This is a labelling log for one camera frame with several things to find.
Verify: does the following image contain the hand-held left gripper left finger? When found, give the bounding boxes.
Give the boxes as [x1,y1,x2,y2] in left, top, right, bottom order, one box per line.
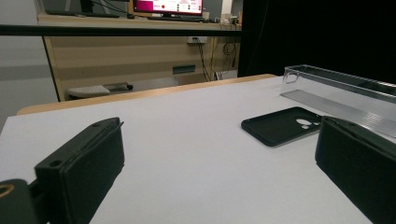
[34,117,126,224]

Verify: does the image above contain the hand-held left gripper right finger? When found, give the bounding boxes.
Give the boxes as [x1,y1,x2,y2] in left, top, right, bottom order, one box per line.
[315,115,396,224]

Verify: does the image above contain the clear plastic tray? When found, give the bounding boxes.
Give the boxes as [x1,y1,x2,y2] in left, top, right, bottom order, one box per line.
[279,63,396,138]

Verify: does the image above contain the black phone case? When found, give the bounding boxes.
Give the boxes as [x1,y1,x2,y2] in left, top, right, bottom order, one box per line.
[240,105,325,147]

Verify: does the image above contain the grey chair base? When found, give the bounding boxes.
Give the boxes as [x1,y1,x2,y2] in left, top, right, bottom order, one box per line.
[66,81,134,99]

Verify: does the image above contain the light wooden desk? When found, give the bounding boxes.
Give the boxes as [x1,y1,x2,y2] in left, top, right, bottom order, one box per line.
[36,12,243,102]

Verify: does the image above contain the black horizontal bar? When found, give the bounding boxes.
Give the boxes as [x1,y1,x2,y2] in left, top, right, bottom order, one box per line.
[0,24,243,37]

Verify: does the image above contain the black curtain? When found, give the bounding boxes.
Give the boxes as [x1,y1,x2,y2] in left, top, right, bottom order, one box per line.
[237,0,396,84]

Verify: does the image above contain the white power socket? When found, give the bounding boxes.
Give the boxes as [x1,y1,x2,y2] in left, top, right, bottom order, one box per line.
[186,35,208,45]

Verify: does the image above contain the black keyboard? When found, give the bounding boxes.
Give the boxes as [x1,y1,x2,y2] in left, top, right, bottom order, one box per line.
[148,15,206,23]

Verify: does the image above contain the computer monitor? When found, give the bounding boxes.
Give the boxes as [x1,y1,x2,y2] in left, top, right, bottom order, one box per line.
[133,0,205,17]

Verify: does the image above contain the black hanging cables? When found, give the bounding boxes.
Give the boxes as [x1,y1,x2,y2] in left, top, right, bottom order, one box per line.
[194,36,241,82]

